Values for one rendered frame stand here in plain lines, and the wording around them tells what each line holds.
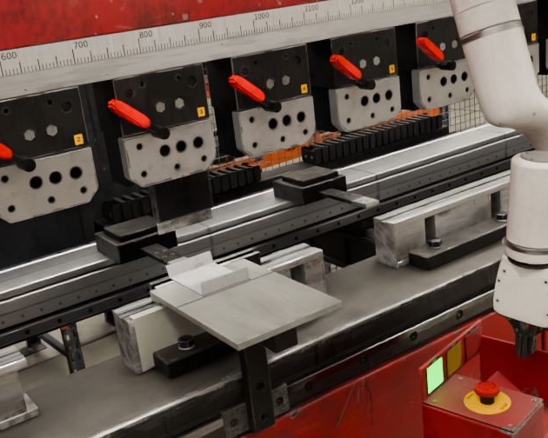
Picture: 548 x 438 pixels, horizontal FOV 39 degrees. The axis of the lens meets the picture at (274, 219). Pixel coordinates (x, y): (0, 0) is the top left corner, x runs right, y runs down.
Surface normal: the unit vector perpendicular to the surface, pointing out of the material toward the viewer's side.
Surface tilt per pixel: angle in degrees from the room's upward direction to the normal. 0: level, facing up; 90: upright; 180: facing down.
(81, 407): 0
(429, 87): 90
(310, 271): 90
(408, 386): 90
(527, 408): 0
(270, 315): 0
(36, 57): 90
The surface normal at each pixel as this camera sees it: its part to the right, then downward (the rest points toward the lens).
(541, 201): -0.20, 0.37
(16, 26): 0.57, 0.19
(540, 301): -0.61, 0.30
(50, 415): -0.11, -0.94
